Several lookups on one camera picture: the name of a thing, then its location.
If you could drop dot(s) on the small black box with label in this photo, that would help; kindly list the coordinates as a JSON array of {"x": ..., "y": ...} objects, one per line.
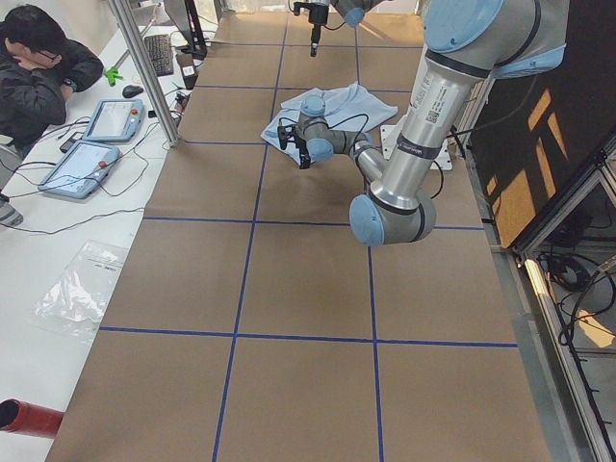
[{"x": 187, "y": 69}]

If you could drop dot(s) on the aluminium frame post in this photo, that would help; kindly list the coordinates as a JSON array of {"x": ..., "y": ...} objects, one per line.
[{"x": 136, "y": 48}]

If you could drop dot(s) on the seated person black jacket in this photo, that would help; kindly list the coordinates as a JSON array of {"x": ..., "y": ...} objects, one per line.
[{"x": 41, "y": 68}]

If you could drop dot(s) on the black keyboard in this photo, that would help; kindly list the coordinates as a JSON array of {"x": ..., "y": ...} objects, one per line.
[{"x": 159, "y": 51}]

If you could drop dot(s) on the upper blue teach pendant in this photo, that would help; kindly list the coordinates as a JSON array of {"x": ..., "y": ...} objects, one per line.
[{"x": 115, "y": 120}]

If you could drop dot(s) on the clear plastic bag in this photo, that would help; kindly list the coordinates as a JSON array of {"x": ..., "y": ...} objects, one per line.
[{"x": 74, "y": 306}]

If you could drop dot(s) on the white central mounting column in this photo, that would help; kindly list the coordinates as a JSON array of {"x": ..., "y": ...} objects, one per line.
[{"x": 389, "y": 134}]

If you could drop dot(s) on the red cylinder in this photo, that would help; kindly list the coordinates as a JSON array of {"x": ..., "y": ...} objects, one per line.
[{"x": 29, "y": 419}]

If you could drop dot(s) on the black orange adapter box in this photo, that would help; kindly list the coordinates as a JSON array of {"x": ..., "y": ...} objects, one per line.
[{"x": 181, "y": 101}]

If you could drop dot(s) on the green plastic toy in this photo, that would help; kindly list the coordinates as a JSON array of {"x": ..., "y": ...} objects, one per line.
[{"x": 112, "y": 76}]

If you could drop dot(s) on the blue teach pendant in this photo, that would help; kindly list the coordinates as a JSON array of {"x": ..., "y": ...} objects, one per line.
[
  {"x": 81, "y": 170},
  {"x": 115, "y": 120}
]

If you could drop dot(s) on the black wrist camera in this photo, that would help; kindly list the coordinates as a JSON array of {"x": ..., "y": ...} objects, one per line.
[
  {"x": 300, "y": 6},
  {"x": 285, "y": 135}
]

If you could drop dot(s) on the lower blue teach pendant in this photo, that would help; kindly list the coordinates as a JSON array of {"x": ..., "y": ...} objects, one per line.
[{"x": 81, "y": 170}]

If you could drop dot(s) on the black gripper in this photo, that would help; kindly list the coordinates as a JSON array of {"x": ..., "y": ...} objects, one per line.
[
  {"x": 301, "y": 149},
  {"x": 317, "y": 15}
]

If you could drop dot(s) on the black computer mouse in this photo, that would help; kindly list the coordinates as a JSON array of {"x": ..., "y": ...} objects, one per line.
[{"x": 131, "y": 91}]

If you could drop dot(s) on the light blue button shirt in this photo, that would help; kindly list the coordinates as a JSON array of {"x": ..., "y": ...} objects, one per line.
[{"x": 349, "y": 108}]

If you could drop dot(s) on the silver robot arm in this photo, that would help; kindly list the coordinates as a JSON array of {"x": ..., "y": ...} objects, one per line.
[
  {"x": 351, "y": 11},
  {"x": 466, "y": 42}
]

